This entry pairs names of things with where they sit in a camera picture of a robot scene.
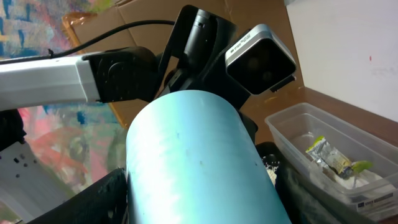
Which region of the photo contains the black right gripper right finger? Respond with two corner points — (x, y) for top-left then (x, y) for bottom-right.
(275, 163), (374, 224)

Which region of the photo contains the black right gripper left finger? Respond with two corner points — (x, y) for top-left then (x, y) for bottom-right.
(29, 168), (127, 224)

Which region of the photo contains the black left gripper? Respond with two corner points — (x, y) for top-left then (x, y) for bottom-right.
(155, 4), (259, 144)

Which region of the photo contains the white rice pile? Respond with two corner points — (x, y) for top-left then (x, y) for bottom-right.
(262, 154), (279, 185)

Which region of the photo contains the silver green snack wrapper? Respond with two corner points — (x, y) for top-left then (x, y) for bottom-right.
(305, 136), (373, 179)

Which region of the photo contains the light blue cup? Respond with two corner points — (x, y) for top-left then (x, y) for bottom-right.
(126, 90), (290, 223)

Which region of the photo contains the white paper napkin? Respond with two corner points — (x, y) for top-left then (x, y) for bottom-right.
(308, 161), (397, 198)

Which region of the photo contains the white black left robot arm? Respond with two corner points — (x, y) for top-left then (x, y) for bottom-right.
(1, 5), (267, 129)

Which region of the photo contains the clear plastic waste bin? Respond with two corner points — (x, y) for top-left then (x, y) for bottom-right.
(265, 103), (397, 221)

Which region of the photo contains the black rectangular tray bin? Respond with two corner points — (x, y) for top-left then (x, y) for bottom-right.
(256, 141), (296, 202)

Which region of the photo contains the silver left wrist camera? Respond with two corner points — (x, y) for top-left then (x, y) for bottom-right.
(224, 24), (297, 95)

